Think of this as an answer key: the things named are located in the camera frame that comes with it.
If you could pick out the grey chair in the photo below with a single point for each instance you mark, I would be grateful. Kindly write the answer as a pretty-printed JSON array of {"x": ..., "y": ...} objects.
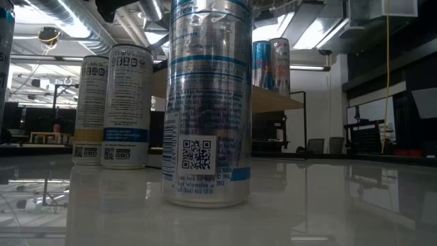
[
  {"x": 337, "y": 145},
  {"x": 315, "y": 146}
]

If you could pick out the grey rectangular ceiling duct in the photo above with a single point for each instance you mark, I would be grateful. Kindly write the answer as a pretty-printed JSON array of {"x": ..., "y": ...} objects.
[{"x": 304, "y": 24}]

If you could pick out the white Celsius can blue logo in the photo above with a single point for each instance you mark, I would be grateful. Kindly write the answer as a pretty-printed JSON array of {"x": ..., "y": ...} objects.
[{"x": 5, "y": 51}]

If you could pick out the ceiling tube light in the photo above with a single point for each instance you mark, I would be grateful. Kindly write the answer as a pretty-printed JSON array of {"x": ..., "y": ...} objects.
[{"x": 309, "y": 68}]

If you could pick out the wooden crate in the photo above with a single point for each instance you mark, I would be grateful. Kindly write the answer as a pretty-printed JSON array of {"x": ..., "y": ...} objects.
[{"x": 46, "y": 137}]

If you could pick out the black perforated rack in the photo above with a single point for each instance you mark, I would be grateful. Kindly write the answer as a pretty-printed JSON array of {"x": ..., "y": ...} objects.
[{"x": 367, "y": 138}]

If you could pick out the white Celsius can blue band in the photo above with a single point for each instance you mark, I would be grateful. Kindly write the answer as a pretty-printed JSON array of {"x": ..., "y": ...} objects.
[{"x": 126, "y": 102}]

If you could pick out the silver spiral ceiling duct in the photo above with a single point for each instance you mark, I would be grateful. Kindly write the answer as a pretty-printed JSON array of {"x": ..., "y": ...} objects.
[{"x": 51, "y": 8}]

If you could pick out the white Celsius Peach Vibe can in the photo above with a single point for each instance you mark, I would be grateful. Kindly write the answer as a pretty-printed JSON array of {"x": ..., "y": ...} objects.
[{"x": 281, "y": 68}]

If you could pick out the grey angled panel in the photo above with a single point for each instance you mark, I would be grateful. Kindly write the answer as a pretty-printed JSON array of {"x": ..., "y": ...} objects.
[{"x": 426, "y": 102}]

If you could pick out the blue silver Red Bull can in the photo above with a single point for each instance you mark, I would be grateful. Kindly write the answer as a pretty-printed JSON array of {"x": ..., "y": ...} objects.
[
  {"x": 208, "y": 102},
  {"x": 261, "y": 65}
]

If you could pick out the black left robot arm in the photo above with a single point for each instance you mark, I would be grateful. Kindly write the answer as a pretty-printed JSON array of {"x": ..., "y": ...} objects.
[{"x": 109, "y": 8}]

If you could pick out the red bin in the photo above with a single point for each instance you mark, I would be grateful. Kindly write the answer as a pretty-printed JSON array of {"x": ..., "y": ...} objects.
[{"x": 406, "y": 153}]

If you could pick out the black cart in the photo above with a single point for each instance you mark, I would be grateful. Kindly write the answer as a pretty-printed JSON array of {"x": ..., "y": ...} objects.
[{"x": 269, "y": 131}]

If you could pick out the white Celsius can yellow band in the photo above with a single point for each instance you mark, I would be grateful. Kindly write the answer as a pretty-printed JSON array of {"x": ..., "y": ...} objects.
[{"x": 89, "y": 112}]

